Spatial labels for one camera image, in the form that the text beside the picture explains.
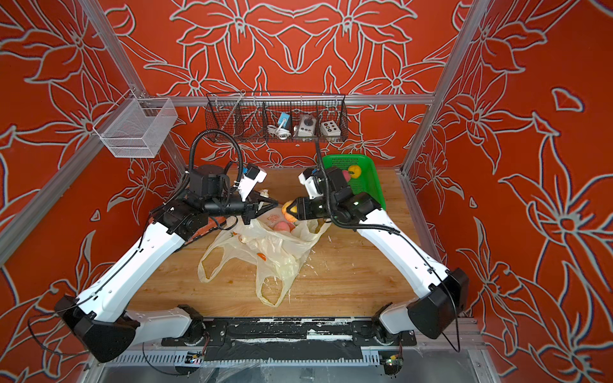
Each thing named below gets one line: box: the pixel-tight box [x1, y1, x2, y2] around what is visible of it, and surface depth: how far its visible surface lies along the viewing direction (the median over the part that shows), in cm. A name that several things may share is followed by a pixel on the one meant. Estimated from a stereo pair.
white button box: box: [320, 120, 342, 137], surface depth 97 cm
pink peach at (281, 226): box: [273, 221, 296, 233], surface depth 89 cm
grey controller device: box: [297, 114, 317, 138], surface depth 93 cm
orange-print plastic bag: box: [230, 206, 308, 245], surface depth 69 cm
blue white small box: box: [277, 111, 291, 129], surface depth 85 cm
